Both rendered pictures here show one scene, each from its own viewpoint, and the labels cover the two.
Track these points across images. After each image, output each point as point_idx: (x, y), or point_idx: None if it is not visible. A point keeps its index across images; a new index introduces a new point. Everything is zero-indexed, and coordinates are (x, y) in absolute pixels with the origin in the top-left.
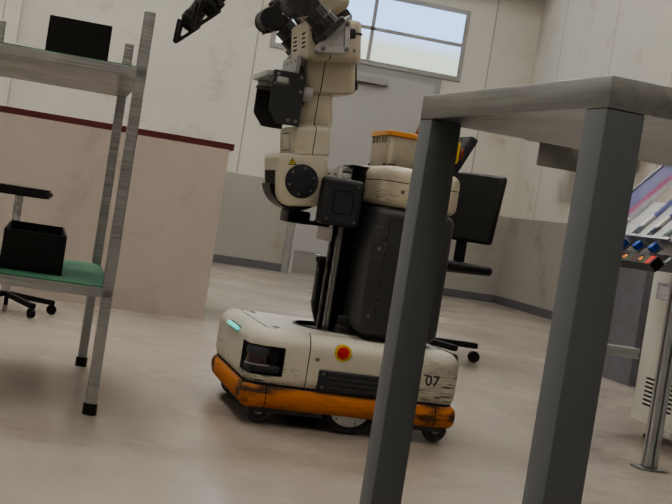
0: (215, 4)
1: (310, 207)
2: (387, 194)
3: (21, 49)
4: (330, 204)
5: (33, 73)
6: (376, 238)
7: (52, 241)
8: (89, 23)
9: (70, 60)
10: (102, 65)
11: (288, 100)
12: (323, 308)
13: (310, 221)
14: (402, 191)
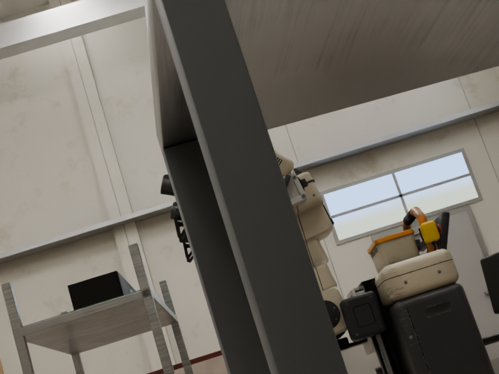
0: None
1: (344, 332)
2: (394, 290)
3: (49, 321)
4: (354, 321)
5: (89, 337)
6: (404, 329)
7: None
8: (99, 277)
9: (88, 311)
10: (114, 302)
11: None
12: None
13: (350, 343)
14: (405, 281)
